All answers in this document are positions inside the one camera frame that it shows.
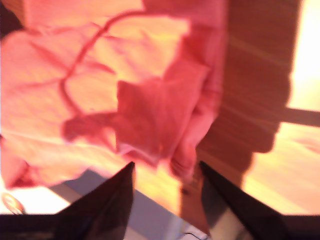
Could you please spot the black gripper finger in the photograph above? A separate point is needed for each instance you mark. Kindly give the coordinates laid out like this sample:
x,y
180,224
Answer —
x,y
237,205
110,205

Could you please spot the pink underwear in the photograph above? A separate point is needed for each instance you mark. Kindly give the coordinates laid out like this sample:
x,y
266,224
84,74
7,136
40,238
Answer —
x,y
100,87

